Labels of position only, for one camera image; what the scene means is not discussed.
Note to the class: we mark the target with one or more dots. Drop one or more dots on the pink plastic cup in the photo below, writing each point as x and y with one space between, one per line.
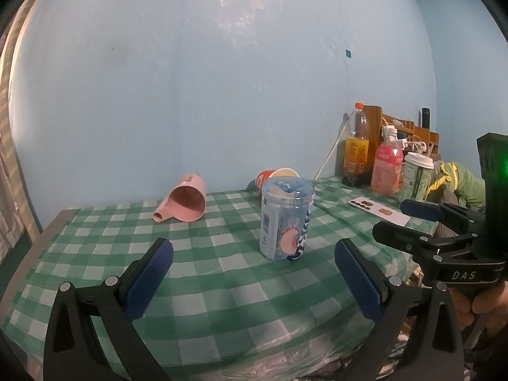
186 202

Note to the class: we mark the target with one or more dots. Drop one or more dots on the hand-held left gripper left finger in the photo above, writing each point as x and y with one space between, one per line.
151 281

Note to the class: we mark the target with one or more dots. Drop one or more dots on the green jacket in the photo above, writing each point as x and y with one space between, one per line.
466 184

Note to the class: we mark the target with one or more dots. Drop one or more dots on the patterned curtain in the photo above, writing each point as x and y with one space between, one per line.
10 190

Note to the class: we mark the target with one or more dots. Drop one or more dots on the red paper cup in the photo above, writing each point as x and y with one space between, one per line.
274 175

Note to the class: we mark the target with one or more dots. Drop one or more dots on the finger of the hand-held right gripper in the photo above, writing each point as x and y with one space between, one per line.
418 207
397 235

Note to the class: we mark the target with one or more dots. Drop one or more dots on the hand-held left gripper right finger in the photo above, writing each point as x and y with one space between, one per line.
357 281

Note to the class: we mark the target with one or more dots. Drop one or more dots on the green paper cup white lid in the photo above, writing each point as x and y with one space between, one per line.
416 178

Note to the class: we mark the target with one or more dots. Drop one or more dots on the person's right hand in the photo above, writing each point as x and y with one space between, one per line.
494 305

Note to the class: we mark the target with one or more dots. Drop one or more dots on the white smartphone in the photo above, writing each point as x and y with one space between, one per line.
381 211

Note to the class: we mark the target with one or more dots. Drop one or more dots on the orange soda bottle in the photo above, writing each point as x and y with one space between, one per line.
356 151

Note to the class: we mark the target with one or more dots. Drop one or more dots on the clear plastic cup blue label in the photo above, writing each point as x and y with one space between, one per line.
285 222

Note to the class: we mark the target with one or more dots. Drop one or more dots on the green checked tablecloth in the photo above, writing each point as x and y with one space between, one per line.
222 285

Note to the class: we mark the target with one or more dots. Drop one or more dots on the pink drink bottle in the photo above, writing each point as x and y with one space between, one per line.
385 170

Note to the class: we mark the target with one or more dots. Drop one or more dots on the black cylinder bottle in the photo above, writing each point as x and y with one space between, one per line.
425 118

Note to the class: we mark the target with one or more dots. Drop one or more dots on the wooden desk rack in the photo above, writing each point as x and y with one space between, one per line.
373 121

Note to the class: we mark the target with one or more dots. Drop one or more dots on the white charger plug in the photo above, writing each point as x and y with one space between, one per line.
391 131

